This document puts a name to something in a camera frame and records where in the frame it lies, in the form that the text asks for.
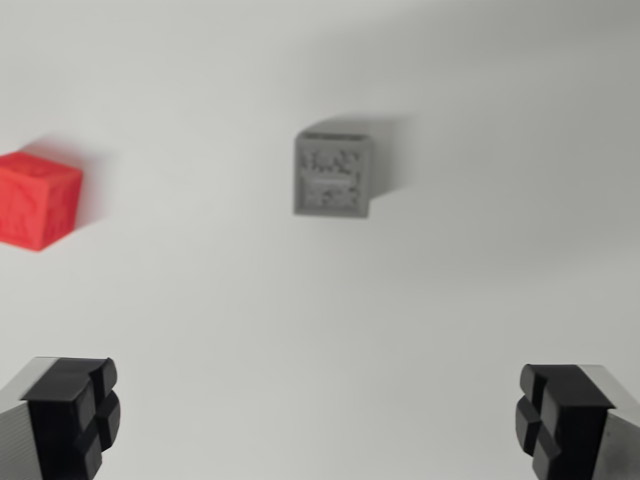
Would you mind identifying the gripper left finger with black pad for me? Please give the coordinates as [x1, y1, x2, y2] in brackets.
[0, 356, 122, 480]

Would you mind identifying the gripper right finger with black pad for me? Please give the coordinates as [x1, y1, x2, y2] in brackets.
[514, 363, 640, 480]

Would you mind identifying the red embossed cube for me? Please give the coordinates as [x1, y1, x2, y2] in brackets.
[0, 152, 84, 253]

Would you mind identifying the grey embossed cube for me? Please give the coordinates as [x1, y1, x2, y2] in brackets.
[292, 130, 377, 220]

